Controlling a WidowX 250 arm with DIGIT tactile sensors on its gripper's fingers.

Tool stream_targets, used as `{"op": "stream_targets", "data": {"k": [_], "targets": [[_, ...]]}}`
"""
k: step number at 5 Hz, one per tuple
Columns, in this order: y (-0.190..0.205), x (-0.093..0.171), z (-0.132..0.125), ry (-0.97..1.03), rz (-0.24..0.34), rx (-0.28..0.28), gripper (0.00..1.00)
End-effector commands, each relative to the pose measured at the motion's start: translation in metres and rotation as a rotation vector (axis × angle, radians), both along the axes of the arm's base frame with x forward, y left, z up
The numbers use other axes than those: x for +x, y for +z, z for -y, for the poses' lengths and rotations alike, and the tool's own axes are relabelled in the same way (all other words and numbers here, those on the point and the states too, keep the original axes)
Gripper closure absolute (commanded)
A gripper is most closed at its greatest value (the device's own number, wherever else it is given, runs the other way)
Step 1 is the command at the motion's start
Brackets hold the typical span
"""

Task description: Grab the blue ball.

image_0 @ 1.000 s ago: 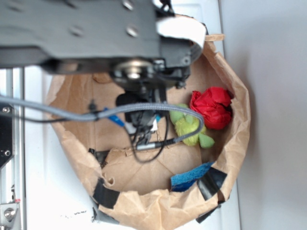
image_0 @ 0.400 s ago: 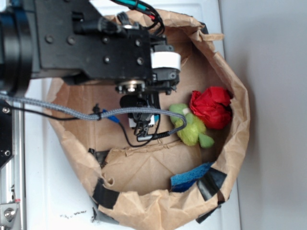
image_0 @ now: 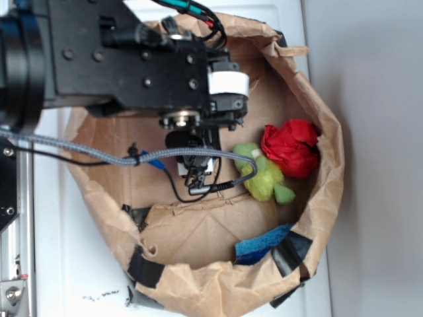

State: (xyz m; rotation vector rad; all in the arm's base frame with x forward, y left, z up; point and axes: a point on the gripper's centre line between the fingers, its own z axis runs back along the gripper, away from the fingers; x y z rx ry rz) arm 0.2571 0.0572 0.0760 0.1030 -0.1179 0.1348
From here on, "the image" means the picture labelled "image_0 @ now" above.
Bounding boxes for brown paper bag bin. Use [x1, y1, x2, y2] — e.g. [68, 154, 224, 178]
[69, 14, 345, 316]

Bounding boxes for grey braided cable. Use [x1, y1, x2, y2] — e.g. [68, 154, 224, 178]
[0, 129, 258, 195]

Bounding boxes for red crumpled paper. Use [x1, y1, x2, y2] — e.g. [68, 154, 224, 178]
[260, 119, 320, 178]

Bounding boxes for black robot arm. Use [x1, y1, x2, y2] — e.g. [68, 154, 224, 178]
[1, 1, 249, 131]

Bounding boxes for blue sponge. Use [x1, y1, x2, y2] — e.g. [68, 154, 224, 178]
[235, 223, 294, 265]

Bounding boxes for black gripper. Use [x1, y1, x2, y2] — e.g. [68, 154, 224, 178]
[44, 1, 250, 129]

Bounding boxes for green plush toy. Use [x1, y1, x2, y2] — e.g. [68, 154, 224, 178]
[233, 143, 296, 205]

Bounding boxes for aluminium frame rail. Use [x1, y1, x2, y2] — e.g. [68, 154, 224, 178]
[1, 137, 37, 316]

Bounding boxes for white tray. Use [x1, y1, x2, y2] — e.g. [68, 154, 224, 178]
[34, 1, 332, 316]

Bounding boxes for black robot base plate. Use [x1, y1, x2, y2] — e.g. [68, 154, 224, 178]
[0, 137, 18, 233]

